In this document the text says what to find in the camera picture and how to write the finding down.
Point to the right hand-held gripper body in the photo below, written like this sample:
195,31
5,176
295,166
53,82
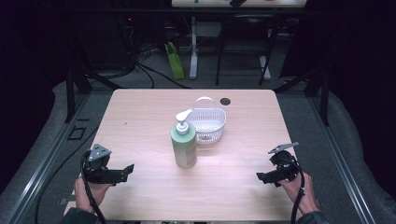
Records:
285,168

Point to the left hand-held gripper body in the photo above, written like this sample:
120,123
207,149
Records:
99,174

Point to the person's left hand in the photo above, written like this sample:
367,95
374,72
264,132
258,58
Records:
93,194

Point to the person's right hand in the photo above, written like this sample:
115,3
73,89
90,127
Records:
300,193

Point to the green pump bottle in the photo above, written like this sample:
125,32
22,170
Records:
183,146

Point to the white plastic basket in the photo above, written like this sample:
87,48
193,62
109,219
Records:
208,126

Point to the black table grommet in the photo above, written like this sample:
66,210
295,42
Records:
225,101

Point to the white desk leg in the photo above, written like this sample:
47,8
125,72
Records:
265,67
193,53

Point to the green paper bag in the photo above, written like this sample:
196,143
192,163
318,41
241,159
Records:
175,62

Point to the dark equipment cabinet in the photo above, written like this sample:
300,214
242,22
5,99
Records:
106,40

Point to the black chair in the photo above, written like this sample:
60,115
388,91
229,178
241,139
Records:
246,37

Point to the aluminium floor rail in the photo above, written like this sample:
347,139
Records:
46,161
339,161

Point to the black metal frame stand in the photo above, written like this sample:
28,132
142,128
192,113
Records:
323,96
71,93

